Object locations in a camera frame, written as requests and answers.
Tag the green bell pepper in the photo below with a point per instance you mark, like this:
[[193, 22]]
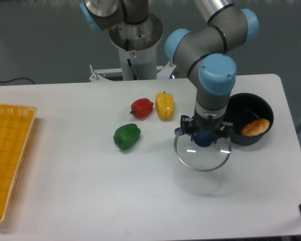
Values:
[[126, 136]]

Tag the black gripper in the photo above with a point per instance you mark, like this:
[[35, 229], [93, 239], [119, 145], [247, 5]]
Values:
[[216, 127]]

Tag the yellow woven basket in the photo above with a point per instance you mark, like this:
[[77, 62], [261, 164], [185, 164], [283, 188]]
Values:
[[16, 122]]

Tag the glass lid with blue knob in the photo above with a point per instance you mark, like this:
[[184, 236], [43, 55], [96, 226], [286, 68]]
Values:
[[200, 152]]

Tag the yellow bell pepper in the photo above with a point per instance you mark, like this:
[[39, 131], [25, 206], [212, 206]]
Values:
[[165, 105]]

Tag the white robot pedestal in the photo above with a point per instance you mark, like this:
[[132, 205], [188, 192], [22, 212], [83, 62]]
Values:
[[137, 50]]

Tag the red bell pepper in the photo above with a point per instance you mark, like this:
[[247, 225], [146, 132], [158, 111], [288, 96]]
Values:
[[141, 108]]

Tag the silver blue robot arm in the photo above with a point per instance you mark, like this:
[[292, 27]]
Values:
[[201, 56]]

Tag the golden bread roll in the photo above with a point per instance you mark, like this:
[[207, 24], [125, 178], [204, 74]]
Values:
[[255, 128]]

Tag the dark blue saucepan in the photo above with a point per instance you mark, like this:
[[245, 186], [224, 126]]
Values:
[[244, 108]]

